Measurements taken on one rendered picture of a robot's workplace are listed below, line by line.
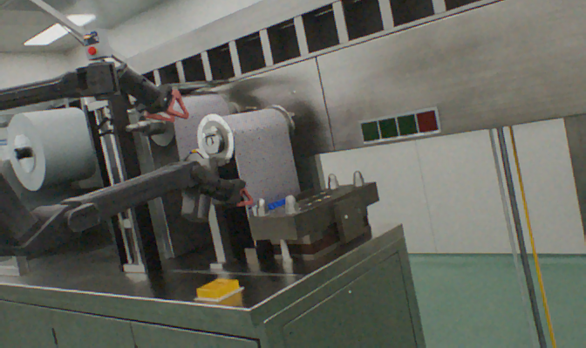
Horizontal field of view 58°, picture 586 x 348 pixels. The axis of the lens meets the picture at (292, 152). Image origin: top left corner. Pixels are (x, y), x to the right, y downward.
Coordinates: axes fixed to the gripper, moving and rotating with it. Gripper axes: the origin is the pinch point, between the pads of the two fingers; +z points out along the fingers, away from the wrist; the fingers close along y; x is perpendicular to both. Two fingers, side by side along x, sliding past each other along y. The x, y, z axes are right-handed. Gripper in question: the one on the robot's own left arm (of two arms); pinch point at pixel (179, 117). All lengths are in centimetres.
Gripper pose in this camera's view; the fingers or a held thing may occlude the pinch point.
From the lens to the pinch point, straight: 142.3
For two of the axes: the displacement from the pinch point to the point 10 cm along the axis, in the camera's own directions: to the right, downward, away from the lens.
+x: 2.6, -8.6, 4.5
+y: 7.6, -1.1, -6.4
